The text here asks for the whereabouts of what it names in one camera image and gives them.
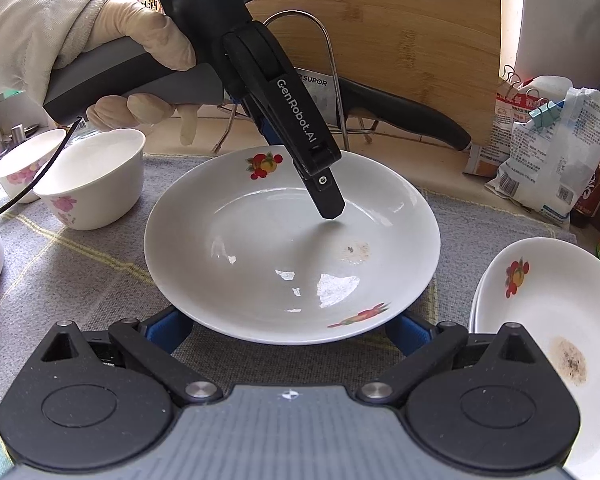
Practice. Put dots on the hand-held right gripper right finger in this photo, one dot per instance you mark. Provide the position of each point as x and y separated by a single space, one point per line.
407 335

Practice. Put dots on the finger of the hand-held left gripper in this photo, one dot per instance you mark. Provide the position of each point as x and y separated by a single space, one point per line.
327 195

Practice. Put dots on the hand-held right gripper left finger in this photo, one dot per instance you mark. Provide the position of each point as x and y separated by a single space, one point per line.
167 332

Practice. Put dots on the person's left forearm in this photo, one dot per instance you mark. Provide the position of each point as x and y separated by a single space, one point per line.
25 20

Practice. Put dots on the person's left hand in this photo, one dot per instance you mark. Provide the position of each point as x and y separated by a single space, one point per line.
150 30

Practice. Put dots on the grey plaid dish mat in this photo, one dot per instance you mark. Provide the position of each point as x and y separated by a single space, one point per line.
80 270

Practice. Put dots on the bamboo cutting board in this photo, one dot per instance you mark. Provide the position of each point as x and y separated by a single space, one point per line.
405 20

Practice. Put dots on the white bag with red print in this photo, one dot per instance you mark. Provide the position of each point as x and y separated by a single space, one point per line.
510 105

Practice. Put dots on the white bag with blue print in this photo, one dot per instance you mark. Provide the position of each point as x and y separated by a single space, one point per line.
555 170

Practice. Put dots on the blue binder clip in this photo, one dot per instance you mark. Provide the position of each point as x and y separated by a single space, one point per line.
545 115

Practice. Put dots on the metal sink knob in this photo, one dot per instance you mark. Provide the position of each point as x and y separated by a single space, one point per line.
19 134

